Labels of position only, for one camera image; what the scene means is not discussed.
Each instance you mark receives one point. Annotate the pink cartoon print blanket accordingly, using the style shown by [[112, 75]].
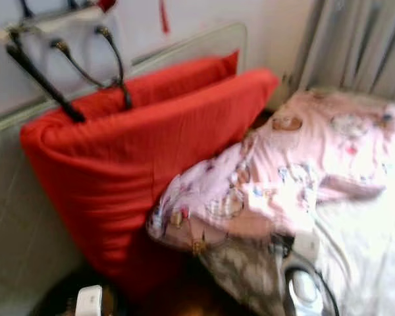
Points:
[[289, 164]]

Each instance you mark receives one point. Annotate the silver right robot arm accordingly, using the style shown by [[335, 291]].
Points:
[[303, 289]]

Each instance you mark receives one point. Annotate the bed with grey floral sheet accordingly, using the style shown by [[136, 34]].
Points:
[[368, 250]]

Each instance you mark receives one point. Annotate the white quilted upright mattress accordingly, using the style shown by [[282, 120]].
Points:
[[20, 217]]

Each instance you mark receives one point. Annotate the red fabric cushion slab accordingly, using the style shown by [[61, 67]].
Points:
[[184, 76], [112, 178]]

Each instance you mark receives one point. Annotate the grey striped curtain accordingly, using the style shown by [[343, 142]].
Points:
[[349, 46]]

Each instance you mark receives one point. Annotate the translucent rounded panel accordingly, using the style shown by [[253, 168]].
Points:
[[197, 43]]

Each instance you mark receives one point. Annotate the red hanging tassel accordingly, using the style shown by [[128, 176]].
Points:
[[164, 18]]

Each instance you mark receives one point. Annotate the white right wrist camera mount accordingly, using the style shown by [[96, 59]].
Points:
[[307, 245]]

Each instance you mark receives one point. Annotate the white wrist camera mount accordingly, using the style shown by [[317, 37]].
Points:
[[307, 245], [89, 301]]

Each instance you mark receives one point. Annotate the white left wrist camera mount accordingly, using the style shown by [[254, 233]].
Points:
[[89, 301]]

